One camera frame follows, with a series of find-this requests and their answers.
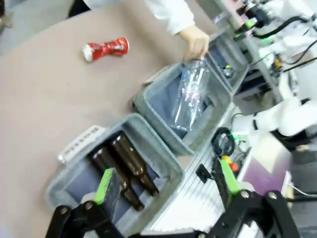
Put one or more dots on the crushed silver can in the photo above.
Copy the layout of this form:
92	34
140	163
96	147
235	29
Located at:
227	72

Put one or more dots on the grey fabric basket labelled Plastic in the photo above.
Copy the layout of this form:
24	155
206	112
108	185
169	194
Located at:
161	99

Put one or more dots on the person's left hand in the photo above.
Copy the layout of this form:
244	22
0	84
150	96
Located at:
195	41

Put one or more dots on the red yellow emergency stop button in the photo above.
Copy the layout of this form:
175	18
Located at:
232	166

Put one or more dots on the grey fabric basket labelled Bottle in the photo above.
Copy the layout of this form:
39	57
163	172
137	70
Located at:
151	135

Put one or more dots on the crushed red can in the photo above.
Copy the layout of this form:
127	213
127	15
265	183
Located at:
106	48

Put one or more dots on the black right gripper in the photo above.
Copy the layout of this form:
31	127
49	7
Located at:
257	12

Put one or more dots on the dark electronics box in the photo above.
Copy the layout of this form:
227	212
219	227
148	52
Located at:
252	81

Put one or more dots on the white Bottle label sign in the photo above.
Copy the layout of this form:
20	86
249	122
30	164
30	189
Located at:
81	143

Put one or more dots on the crushed clear plastic bottle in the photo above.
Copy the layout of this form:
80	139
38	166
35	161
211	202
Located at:
190	94

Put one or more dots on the brown glass bottle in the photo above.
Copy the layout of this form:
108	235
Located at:
133	163
116	178

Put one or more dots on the person's left forearm white sleeve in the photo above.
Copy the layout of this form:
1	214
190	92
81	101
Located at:
171	15

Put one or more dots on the grey fabric basket labelled Can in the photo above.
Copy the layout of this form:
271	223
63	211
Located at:
237	64

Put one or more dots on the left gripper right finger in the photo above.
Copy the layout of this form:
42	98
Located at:
247	213

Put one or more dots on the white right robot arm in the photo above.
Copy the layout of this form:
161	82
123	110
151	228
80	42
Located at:
289	42

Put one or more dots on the small black plate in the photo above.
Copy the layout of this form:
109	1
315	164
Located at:
203	173

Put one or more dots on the aluminium slotted base plate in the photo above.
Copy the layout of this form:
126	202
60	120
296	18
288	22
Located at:
198	198

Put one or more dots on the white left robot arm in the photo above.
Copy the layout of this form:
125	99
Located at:
292	119

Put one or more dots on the white box with purple screen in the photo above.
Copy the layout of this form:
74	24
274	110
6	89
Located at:
262	168

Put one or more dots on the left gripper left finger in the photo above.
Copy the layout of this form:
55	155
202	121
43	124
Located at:
81	218

